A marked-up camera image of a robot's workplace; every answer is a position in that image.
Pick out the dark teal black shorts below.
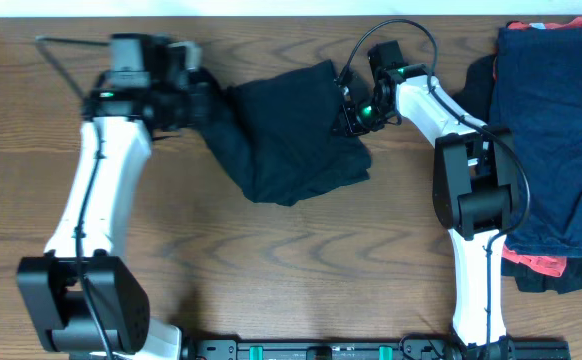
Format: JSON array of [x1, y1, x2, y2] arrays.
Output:
[[197, 60, 372, 206]]

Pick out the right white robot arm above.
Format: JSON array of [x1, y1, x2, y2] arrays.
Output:
[[334, 41, 528, 359]]

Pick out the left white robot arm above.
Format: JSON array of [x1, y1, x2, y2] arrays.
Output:
[[16, 33, 215, 359]]

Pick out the navy blue folded garment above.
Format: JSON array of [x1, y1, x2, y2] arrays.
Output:
[[490, 27, 582, 257]]

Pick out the red garment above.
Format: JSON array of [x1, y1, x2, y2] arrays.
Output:
[[502, 16, 582, 278]]

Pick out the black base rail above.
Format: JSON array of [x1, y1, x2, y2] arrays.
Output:
[[70, 339, 571, 360]]

